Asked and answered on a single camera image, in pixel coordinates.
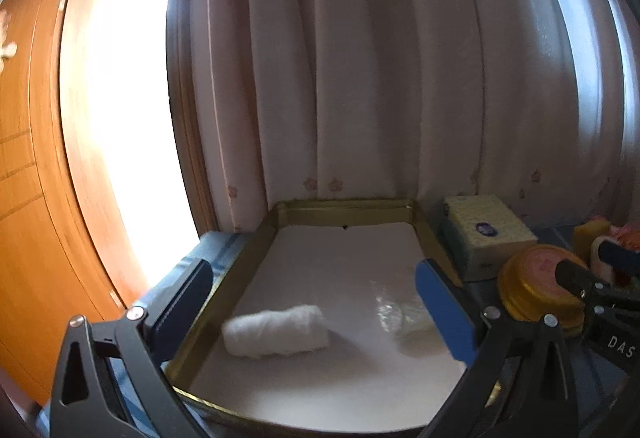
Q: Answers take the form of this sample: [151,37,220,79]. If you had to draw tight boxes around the gold metal tin box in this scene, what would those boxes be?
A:
[165,198,501,434]

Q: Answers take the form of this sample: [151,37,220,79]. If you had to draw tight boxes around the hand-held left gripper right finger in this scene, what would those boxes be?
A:
[415,259,581,438]

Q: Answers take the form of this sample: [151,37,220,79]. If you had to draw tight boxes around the white floral curtain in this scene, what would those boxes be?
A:
[192,0,640,233]

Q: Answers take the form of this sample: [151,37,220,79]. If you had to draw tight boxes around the blue plaid tablecloth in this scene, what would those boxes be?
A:
[95,223,640,438]

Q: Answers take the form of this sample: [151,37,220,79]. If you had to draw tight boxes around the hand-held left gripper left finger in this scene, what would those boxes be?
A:
[50,259,213,438]

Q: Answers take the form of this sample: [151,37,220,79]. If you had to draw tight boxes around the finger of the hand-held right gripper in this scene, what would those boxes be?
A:
[600,240,640,271]
[555,259,616,303]

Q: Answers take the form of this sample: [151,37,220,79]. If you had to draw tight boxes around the wooden door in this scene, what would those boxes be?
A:
[0,0,126,419]

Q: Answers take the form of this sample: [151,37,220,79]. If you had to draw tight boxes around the wooden door frame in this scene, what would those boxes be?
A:
[42,0,201,313]

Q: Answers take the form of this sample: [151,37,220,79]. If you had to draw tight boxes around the yellow floral tissue pack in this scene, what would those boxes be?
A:
[440,194,538,281]

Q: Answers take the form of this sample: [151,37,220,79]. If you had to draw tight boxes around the white rolled towel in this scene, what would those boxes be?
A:
[221,304,331,359]

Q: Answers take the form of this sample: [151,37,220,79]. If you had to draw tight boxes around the clear plastic packet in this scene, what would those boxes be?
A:
[372,290,436,349]

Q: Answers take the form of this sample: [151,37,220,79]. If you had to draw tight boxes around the dark brown frame post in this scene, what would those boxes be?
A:
[166,0,218,233]

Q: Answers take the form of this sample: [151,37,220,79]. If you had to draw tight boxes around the yellow sponge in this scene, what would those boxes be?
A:
[572,218,611,256]

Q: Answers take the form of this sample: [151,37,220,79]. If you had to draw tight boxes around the round gold tin pink lid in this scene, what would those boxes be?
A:
[497,244,593,336]

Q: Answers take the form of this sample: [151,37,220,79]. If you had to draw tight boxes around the white door decal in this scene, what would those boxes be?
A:
[0,10,18,63]

